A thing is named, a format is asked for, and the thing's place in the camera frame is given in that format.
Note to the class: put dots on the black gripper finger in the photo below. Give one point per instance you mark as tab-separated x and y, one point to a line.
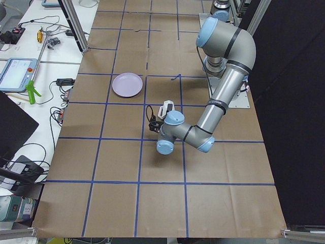
168	107

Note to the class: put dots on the white angular cup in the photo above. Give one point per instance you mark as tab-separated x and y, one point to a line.
162	110

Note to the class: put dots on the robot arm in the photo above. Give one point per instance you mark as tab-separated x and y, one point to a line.
220	10
237	46

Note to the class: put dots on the lilac plate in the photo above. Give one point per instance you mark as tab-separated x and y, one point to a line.
127	84

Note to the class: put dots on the small circuit board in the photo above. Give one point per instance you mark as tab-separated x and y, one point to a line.
66	95

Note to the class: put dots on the black power adapter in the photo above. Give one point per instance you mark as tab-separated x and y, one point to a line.
65	81

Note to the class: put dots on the yellow tool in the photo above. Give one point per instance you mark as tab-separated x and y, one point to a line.
40	36

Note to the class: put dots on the black monitor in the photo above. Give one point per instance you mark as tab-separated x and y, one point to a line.
16	128

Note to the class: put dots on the black device on desk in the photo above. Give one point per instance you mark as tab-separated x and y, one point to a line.
27	171

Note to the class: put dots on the teach pendant tablet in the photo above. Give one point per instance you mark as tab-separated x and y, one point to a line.
17	73

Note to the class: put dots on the green tin box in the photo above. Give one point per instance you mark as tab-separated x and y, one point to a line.
17	208

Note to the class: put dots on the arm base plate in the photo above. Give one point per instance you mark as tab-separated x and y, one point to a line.
203	17
240	99

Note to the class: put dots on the green-handled reacher stick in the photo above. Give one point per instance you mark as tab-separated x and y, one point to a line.
30	86

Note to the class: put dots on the aluminium frame post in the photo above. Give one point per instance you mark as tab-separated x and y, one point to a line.
74	23

